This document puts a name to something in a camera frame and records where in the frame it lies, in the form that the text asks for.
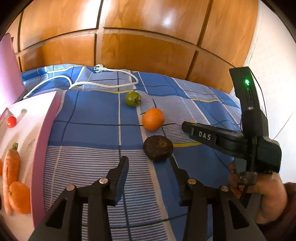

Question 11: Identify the person's right forearm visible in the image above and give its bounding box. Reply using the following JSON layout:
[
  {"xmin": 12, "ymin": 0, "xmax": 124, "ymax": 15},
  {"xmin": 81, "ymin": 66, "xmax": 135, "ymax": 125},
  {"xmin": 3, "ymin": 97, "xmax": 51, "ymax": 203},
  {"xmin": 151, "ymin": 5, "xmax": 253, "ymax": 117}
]
[{"xmin": 261, "ymin": 182, "xmax": 296, "ymax": 241}]

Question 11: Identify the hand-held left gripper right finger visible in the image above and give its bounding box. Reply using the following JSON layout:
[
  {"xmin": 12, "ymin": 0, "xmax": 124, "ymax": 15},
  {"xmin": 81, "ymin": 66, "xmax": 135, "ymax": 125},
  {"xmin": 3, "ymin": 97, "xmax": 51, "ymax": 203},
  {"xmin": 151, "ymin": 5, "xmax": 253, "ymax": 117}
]
[{"xmin": 170, "ymin": 158, "xmax": 267, "ymax": 241}]

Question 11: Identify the blue checked tablecloth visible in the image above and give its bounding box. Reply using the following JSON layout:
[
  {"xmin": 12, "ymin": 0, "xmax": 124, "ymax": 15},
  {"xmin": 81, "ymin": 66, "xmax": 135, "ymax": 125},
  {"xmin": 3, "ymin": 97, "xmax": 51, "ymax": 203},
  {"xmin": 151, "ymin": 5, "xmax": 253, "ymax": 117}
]
[{"xmin": 20, "ymin": 65, "xmax": 245, "ymax": 241}]

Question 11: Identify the person's right hand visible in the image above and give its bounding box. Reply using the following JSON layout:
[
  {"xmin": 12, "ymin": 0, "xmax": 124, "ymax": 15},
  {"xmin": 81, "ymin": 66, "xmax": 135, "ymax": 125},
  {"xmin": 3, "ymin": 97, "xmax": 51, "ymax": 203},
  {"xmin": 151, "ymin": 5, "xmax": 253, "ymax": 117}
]
[{"xmin": 228, "ymin": 161, "xmax": 288, "ymax": 224}]

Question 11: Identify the pink shallow tray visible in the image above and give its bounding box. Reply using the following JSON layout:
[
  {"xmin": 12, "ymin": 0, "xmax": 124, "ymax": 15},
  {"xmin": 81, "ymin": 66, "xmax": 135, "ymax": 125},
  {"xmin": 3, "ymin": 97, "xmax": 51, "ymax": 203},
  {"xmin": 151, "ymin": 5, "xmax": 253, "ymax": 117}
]
[{"xmin": 0, "ymin": 91, "xmax": 61, "ymax": 229}]

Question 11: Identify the green tomato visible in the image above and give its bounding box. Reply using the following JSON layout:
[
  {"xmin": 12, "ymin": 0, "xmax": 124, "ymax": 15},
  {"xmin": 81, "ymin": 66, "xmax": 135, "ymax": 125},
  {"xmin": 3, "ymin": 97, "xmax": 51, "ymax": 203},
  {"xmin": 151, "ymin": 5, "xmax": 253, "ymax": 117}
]
[{"xmin": 125, "ymin": 91, "xmax": 142, "ymax": 107}]

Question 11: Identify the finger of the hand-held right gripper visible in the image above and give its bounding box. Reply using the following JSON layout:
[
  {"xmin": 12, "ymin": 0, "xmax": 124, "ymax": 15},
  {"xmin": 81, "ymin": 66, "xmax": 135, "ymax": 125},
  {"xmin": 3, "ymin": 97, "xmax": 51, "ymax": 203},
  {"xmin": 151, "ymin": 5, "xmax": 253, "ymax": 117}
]
[{"xmin": 181, "ymin": 121, "xmax": 249, "ymax": 161}]

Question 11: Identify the dark brown round fruit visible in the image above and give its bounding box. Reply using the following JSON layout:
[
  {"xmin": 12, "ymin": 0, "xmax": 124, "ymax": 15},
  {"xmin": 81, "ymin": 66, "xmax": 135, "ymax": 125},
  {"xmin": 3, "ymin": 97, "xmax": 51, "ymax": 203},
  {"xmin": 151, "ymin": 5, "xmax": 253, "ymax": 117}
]
[{"xmin": 143, "ymin": 136, "xmax": 174, "ymax": 162}]

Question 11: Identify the carrot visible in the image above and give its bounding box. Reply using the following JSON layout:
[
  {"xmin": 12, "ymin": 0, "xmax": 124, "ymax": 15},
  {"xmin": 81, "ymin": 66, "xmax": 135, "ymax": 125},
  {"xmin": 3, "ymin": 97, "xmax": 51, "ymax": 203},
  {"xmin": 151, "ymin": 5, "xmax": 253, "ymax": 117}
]
[{"xmin": 2, "ymin": 142, "xmax": 21, "ymax": 215}]

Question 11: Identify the wooden panelled wardrobe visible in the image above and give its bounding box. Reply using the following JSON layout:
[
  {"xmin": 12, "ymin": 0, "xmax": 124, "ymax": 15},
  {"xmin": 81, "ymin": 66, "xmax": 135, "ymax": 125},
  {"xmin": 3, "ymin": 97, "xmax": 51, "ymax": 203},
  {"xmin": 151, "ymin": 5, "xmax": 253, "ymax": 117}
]
[{"xmin": 9, "ymin": 0, "xmax": 259, "ymax": 94}]

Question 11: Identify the pink electric kettle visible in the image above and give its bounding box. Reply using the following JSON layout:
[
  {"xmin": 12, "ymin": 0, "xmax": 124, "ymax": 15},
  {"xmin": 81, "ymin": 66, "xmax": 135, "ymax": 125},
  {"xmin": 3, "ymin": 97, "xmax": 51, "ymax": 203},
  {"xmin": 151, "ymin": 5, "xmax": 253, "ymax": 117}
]
[{"xmin": 0, "ymin": 32, "xmax": 25, "ymax": 105}]

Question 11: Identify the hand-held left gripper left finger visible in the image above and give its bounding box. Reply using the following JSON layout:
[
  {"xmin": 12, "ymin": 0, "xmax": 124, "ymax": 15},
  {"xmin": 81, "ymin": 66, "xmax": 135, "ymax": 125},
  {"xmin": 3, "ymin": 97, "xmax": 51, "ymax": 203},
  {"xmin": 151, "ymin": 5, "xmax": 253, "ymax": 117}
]
[{"xmin": 29, "ymin": 156, "xmax": 129, "ymax": 241}]

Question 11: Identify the white power cable with plug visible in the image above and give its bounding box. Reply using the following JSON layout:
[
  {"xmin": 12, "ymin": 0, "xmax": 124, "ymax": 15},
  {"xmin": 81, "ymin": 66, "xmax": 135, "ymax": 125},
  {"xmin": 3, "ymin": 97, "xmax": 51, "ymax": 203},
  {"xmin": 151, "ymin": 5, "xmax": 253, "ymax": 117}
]
[{"xmin": 23, "ymin": 64, "xmax": 139, "ymax": 99}]

